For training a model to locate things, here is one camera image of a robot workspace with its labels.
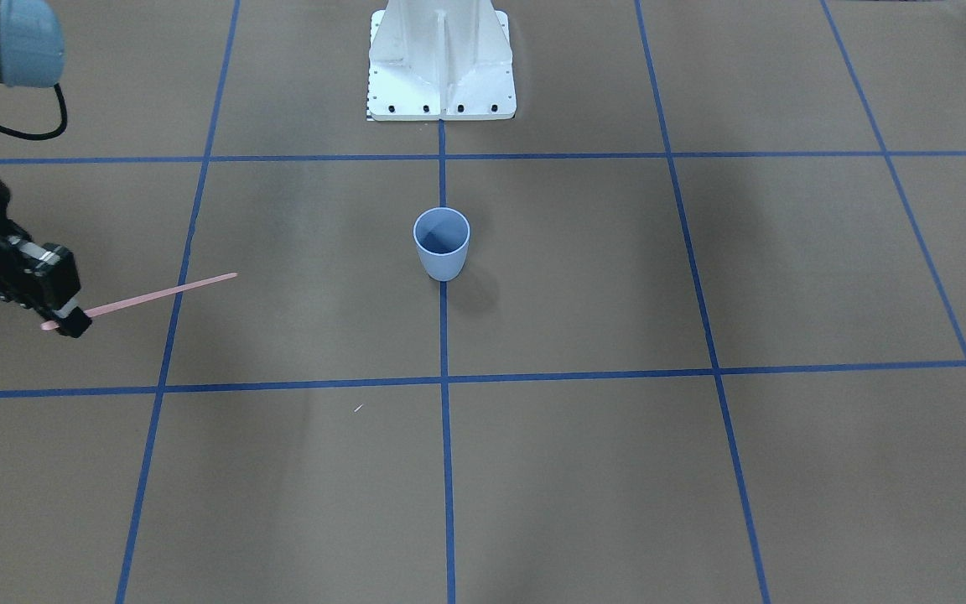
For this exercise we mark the pink chopstick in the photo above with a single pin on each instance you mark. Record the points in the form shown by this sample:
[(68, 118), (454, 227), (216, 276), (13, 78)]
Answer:
[(160, 294)]

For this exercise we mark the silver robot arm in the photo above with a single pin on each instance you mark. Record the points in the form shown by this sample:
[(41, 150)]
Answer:
[(32, 54)]

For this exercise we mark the blue cup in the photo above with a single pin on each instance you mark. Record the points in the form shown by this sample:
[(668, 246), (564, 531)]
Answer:
[(442, 238)]

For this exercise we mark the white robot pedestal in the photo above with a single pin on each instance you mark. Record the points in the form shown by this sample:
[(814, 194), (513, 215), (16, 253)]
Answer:
[(440, 60)]

